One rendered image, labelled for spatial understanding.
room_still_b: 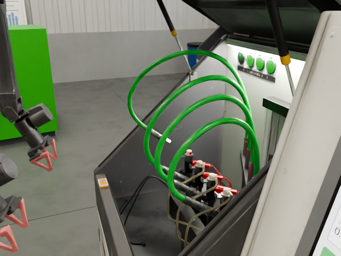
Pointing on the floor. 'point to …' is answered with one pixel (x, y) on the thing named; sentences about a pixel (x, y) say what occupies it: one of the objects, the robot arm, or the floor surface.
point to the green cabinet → (31, 78)
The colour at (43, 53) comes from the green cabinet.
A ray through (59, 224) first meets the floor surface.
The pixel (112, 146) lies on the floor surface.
